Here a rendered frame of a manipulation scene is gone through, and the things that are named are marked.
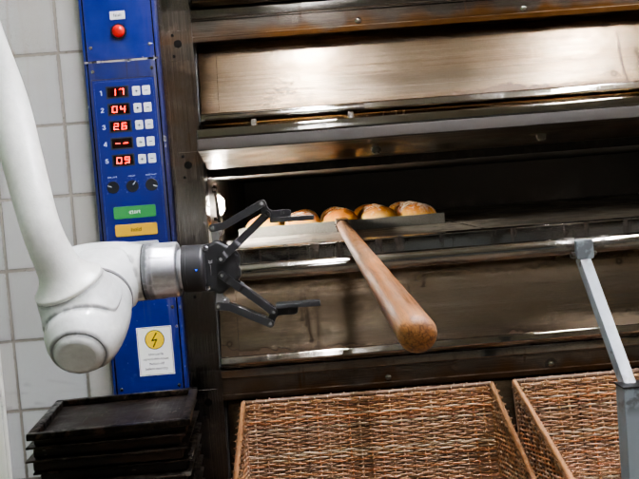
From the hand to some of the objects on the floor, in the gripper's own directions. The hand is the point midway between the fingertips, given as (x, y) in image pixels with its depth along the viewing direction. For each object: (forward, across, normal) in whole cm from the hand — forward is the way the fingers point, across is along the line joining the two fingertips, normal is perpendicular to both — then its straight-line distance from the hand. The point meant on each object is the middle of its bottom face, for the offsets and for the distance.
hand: (310, 259), depth 148 cm
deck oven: (+59, +118, -152) cm, 201 cm away
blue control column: (-38, +118, -148) cm, 194 cm away
